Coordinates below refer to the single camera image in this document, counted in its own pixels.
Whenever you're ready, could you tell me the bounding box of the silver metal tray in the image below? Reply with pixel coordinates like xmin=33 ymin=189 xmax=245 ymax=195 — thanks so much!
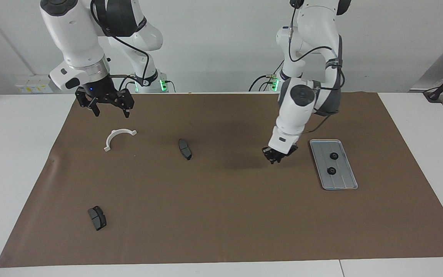
xmin=309 ymin=139 xmax=359 ymax=190

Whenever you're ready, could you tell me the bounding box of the long dark brake pad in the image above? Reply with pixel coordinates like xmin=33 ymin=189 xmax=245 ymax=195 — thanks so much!
xmin=178 ymin=138 xmax=192 ymax=161

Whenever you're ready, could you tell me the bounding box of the brown table mat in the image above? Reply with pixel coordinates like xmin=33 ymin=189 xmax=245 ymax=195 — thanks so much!
xmin=0 ymin=92 xmax=443 ymax=268

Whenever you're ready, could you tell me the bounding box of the short dark brake pad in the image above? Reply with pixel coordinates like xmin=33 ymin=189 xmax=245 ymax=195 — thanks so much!
xmin=88 ymin=206 xmax=107 ymax=231

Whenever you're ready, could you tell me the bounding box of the white curved plastic bracket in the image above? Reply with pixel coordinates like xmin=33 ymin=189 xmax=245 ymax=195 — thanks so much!
xmin=103 ymin=129 xmax=138 ymax=152

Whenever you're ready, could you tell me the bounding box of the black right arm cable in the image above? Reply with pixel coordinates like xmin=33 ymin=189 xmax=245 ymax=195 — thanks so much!
xmin=91 ymin=0 xmax=157 ymax=91

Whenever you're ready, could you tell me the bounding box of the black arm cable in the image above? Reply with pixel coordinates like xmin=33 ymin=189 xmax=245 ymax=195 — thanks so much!
xmin=287 ymin=0 xmax=345 ymax=133
xmin=91 ymin=0 xmax=157 ymax=91

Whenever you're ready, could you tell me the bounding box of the white wall socket box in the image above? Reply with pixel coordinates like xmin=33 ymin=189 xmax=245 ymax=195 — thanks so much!
xmin=15 ymin=75 xmax=53 ymax=94

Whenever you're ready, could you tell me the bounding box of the black base power cable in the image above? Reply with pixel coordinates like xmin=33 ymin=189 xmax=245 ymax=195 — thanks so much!
xmin=249 ymin=74 xmax=280 ymax=92

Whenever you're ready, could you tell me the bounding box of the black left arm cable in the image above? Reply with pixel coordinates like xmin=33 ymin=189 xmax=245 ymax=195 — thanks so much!
xmin=287 ymin=0 xmax=345 ymax=133

